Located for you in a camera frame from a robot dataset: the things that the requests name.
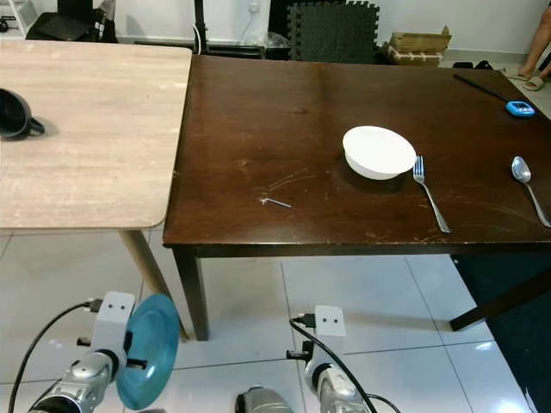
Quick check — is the tan sandal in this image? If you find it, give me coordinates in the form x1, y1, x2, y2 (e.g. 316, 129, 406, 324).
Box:
519, 73, 548, 92

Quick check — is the white bowl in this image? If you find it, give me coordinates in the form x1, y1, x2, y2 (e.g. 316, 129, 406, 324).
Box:
342, 126, 418, 181

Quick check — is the light blue dinner plate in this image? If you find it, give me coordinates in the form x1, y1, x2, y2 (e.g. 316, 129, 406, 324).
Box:
116, 293, 180, 410

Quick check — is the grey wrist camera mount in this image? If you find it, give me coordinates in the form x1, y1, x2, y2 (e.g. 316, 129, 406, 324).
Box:
93, 291, 136, 355
313, 305, 346, 338

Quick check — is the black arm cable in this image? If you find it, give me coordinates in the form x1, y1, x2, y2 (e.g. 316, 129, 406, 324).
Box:
290, 313, 406, 413
7, 298, 104, 413

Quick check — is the silver spoon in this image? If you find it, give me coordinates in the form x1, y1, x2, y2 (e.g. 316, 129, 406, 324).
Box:
511, 156, 551, 229

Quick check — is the thin black stick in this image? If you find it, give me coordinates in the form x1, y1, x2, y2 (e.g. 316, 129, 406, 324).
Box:
453, 72, 513, 104

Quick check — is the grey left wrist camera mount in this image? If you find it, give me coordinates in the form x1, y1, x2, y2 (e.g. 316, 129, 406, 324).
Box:
93, 291, 136, 355

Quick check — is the grey right robot leg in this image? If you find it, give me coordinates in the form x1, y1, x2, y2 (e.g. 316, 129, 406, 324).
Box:
235, 386, 298, 413

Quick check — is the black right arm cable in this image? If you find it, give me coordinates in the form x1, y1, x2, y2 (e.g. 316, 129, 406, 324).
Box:
290, 313, 406, 413

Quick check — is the dark brown wooden table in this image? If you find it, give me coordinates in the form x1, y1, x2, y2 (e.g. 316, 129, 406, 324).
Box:
164, 54, 551, 341

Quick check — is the dark blue rug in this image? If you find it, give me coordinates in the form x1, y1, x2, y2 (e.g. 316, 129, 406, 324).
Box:
452, 254, 551, 413

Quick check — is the silver fork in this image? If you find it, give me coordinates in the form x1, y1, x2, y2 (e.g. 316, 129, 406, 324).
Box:
412, 156, 452, 234

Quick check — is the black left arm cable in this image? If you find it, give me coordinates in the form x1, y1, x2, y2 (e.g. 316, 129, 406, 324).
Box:
7, 298, 104, 413

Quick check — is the black cup with handle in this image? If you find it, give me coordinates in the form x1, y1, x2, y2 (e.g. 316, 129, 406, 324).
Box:
0, 88, 46, 140

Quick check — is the light wooden table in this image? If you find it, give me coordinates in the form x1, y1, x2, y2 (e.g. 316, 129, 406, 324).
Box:
0, 41, 192, 341

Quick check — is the tan cardboard box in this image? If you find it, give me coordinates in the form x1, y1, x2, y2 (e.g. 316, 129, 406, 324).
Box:
387, 26, 453, 67

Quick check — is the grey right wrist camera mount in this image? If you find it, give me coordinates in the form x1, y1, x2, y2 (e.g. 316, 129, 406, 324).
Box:
313, 305, 346, 338

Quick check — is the black foam puzzle mat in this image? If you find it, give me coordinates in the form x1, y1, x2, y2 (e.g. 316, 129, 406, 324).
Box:
286, 0, 381, 64

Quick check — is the person bare lower leg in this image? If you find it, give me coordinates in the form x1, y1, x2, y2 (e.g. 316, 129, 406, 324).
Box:
521, 0, 551, 80

